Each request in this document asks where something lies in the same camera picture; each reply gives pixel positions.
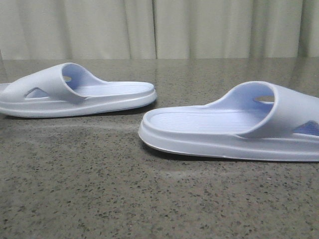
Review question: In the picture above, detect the light blue slipper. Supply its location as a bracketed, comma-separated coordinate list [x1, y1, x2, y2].
[139, 81, 319, 162]
[0, 63, 157, 118]

